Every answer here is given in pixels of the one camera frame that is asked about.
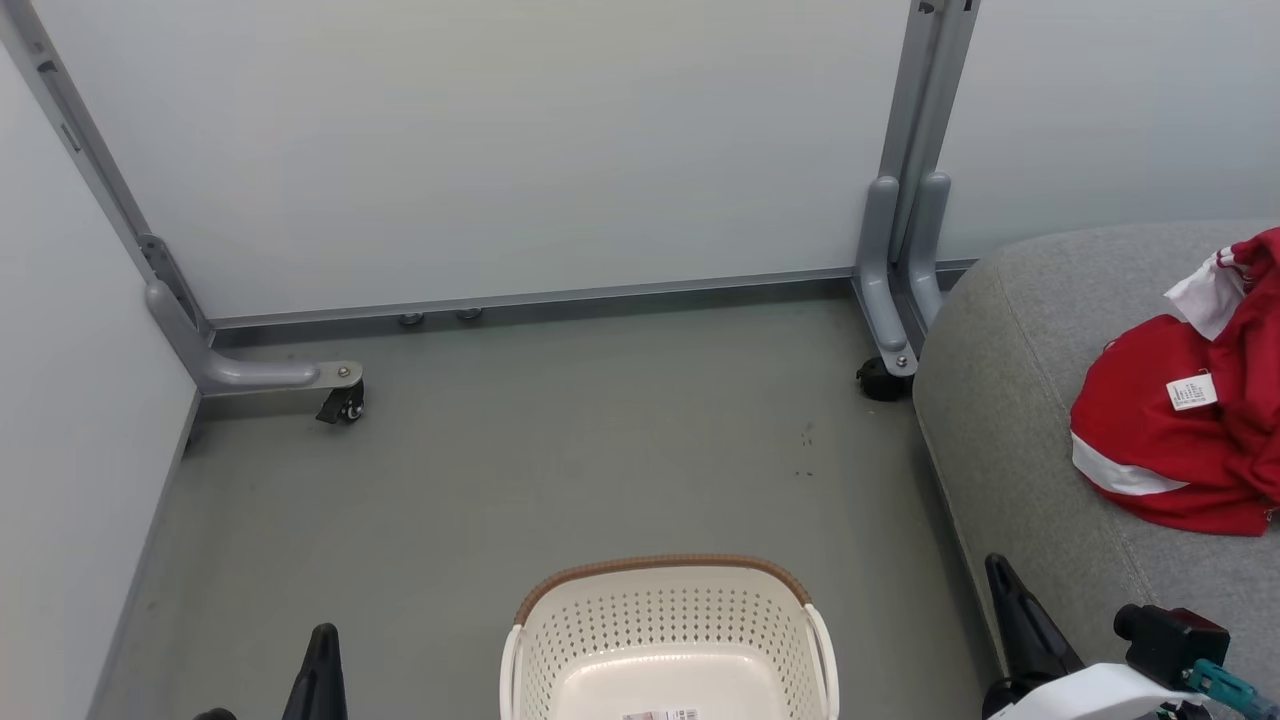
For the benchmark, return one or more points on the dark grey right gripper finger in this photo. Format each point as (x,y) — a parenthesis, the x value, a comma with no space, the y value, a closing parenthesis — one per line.
(1025,640)

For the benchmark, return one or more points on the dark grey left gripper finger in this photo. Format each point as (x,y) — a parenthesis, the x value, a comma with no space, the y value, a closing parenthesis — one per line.
(320,680)
(213,715)

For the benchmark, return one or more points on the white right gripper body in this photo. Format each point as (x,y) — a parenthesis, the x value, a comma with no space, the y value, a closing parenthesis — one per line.
(1090,695)

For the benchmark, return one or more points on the red and white clothing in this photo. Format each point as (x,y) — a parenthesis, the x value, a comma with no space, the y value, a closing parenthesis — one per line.
(1180,440)

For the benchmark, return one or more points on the cream perforated laundry basket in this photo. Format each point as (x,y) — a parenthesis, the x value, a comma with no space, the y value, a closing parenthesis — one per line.
(665,640)

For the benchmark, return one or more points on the small black caster wheel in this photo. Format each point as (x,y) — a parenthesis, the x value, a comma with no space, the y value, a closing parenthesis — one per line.
(345,404)

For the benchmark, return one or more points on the round black caster wheel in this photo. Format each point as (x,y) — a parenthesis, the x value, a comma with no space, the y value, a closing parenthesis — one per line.
(882,382)

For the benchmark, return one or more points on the grey partition leg with plate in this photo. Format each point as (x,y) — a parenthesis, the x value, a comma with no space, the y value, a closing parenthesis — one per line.
(240,372)

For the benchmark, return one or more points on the right grey partition foot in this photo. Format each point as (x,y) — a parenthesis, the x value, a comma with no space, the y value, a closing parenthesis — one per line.
(905,200)

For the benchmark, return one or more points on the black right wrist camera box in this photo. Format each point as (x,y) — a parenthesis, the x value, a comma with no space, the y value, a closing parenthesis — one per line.
(1175,640)

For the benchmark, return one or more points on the grey partition bottom rail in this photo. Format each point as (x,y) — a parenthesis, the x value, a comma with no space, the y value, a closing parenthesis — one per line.
(530,300)

